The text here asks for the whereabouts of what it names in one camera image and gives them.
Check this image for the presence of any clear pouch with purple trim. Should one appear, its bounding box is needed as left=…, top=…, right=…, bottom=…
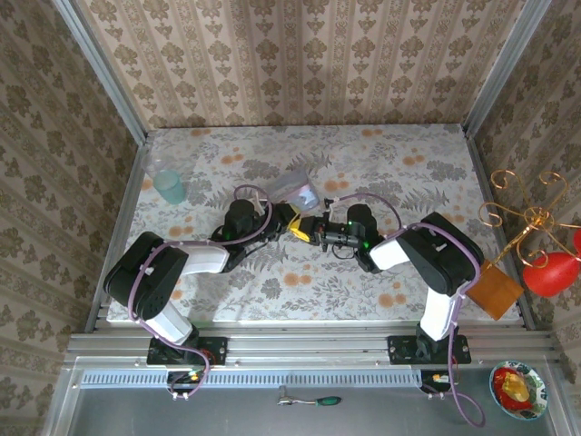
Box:
left=271, top=166, right=320, bottom=215

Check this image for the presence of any floral patterned tablecloth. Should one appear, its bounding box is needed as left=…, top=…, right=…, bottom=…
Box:
left=108, top=123, right=521, bottom=324

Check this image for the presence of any teal translucent plastic cup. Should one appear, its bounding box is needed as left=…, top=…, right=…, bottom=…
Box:
left=142, top=152, right=188, bottom=206

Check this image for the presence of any brown wooden block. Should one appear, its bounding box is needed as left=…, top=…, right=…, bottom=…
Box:
left=466, top=258, right=523, bottom=322

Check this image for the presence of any red heart-shaped ornament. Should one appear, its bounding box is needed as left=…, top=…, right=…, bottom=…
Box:
left=521, top=228, right=581, bottom=299

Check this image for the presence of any grey metal tray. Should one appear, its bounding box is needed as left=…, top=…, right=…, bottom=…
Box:
left=40, top=356, right=581, bottom=436

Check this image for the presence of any red toy fruit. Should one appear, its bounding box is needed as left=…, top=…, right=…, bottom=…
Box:
left=493, top=367, right=530, bottom=405

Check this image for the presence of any yellow toy fruit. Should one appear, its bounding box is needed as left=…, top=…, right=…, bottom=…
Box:
left=501, top=374, right=532, bottom=403

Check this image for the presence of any patterned ceramic bowl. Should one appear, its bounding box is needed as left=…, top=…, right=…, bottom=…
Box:
left=488, top=361, right=549, bottom=421

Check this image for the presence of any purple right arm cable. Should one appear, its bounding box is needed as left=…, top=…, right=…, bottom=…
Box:
left=324, top=193, right=486, bottom=428

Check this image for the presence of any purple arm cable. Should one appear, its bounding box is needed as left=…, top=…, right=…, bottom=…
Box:
left=128, top=183, right=273, bottom=401
left=324, top=193, right=486, bottom=428

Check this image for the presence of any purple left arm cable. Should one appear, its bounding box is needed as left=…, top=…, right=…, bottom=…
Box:
left=128, top=183, right=273, bottom=401

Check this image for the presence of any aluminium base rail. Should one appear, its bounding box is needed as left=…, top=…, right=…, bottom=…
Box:
left=65, top=320, right=562, bottom=367

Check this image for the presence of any aluminium side rail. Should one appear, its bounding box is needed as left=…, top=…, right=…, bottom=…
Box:
left=85, top=140, right=149, bottom=332
left=462, top=131, right=537, bottom=331

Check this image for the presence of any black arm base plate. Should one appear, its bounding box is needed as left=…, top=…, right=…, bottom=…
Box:
left=388, top=334, right=472, bottom=366
left=147, top=335, right=228, bottom=367

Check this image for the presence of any grey slotted cable duct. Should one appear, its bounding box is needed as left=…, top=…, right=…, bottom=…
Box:
left=80, top=370, right=422, bottom=388

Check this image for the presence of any green-handled screwdriver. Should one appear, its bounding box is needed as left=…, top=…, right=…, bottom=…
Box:
left=277, top=385, right=342, bottom=408

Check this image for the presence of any gold wire stand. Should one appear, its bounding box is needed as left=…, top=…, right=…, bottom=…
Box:
left=478, top=169, right=581, bottom=270

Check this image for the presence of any aluminium frame post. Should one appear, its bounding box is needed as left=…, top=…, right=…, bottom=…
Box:
left=461, top=0, right=553, bottom=137
left=52, top=0, right=149, bottom=144

